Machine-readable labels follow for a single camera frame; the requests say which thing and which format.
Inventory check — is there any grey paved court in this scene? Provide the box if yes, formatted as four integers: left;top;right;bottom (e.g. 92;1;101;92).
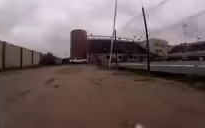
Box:
118;59;205;77

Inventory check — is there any pale building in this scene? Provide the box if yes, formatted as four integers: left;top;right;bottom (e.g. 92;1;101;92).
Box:
136;38;170;61

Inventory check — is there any dark wide building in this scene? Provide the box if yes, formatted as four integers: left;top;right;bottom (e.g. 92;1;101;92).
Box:
86;34;148;65

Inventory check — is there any pale panel wall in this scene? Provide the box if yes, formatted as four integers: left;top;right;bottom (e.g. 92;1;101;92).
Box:
0;37;63;72

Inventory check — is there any brown round tower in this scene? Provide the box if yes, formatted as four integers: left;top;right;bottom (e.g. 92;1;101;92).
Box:
69;28;88;60

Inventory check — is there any dark bush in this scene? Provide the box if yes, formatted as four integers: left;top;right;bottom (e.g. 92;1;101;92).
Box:
39;52;58;66

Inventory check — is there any wire mesh fence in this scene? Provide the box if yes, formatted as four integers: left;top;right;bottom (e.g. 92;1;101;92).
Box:
113;0;205;75

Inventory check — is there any tall pale pole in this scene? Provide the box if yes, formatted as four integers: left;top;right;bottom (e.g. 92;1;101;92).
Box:
107;0;119;70

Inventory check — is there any brown dirt road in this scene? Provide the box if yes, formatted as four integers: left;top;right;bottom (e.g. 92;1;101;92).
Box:
0;63;205;128

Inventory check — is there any long dark building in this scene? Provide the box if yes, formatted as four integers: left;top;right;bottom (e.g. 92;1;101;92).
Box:
166;39;205;62

